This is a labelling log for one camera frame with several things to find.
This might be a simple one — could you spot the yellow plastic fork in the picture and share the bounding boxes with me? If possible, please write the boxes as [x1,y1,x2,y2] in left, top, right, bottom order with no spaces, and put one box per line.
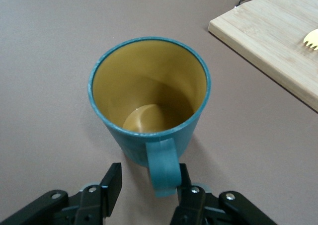
[302,28,318,52]

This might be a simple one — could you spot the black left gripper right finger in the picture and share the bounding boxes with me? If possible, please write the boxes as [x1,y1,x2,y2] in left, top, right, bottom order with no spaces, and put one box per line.
[171,163,278,225]

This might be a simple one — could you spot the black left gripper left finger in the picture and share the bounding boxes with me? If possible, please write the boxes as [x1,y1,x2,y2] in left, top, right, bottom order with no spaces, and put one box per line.
[0,162,123,225]

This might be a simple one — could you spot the teal mug yellow inside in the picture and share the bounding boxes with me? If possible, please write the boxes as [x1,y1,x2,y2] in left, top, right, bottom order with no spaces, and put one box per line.
[86,37,212,199]

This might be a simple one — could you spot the bamboo cutting board metal handle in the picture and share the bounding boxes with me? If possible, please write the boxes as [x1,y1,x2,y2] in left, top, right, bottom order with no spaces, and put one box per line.
[208,0,318,113]

